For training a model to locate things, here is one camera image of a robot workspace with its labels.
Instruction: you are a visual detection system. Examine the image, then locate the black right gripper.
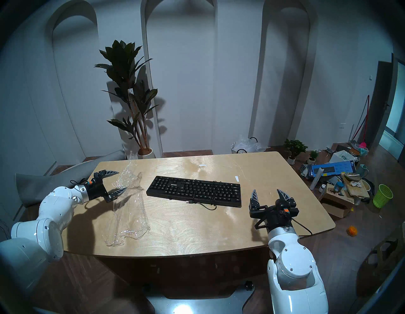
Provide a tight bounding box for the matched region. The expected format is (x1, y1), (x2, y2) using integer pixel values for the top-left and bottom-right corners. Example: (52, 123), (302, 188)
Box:
(249, 189), (300, 230)

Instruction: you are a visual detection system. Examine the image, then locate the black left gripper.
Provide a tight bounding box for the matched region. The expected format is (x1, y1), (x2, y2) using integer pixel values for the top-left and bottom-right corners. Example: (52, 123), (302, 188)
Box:
(83, 170), (128, 203)

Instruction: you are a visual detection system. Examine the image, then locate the clear plastic wrapping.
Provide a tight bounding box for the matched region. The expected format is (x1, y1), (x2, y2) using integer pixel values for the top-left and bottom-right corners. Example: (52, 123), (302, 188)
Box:
(104, 160), (151, 247)

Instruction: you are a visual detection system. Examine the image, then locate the blue keyboard box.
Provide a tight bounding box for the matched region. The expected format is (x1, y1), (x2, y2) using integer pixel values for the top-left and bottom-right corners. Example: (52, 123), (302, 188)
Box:
(308, 160), (356, 178)

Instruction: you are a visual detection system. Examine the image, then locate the black computer keyboard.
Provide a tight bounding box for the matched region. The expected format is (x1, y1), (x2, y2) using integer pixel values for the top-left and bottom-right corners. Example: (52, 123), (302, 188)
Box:
(146, 176), (242, 208)

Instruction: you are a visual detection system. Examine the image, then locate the white paper roll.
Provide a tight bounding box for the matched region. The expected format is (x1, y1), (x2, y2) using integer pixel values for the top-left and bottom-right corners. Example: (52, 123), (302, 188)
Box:
(309, 168), (325, 190)

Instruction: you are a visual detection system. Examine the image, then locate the basket with plastic bags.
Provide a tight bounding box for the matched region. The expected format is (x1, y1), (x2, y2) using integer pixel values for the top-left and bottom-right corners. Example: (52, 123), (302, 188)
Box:
(230, 136), (269, 154)

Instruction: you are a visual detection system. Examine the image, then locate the small bushy potted plant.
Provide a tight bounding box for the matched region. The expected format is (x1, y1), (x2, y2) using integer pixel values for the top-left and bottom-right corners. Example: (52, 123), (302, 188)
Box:
(284, 139), (308, 165)

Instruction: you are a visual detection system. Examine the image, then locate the brown cardboard box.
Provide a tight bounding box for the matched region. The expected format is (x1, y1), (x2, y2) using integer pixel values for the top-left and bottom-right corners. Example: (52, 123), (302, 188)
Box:
(321, 187), (355, 219)

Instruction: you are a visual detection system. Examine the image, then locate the grey cushion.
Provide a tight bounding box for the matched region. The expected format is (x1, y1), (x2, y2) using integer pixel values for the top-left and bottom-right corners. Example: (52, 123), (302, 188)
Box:
(15, 149), (127, 208)

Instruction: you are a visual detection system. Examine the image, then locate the white box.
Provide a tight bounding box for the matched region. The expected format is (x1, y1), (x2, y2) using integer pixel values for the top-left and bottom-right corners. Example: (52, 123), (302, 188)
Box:
(329, 150), (358, 164)

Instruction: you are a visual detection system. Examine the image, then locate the wooden board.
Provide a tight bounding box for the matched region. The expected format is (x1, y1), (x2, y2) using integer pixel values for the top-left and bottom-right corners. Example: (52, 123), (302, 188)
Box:
(342, 173), (370, 198)

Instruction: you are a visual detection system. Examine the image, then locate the green plastic waste basket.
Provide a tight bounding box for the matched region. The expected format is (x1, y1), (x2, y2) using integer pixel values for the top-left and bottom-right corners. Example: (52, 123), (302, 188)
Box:
(373, 184), (393, 209)

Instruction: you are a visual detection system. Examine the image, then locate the tall dark green plant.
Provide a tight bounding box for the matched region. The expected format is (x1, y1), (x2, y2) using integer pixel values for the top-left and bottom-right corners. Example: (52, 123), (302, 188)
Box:
(94, 40), (159, 151)

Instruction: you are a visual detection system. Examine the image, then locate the dark wooden chair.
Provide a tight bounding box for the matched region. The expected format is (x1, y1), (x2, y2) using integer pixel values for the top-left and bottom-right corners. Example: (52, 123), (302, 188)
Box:
(358, 222), (405, 295)

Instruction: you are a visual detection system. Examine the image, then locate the dark door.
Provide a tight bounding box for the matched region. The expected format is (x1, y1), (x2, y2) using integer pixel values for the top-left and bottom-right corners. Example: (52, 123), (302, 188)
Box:
(364, 61), (393, 149)

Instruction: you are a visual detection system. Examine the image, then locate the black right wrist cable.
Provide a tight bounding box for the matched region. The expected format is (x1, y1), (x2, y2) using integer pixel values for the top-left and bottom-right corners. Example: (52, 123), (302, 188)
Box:
(291, 218), (313, 237)

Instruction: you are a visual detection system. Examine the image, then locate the black keyboard cable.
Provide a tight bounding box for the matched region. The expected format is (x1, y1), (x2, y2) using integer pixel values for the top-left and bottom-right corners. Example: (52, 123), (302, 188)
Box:
(186, 199), (218, 211)

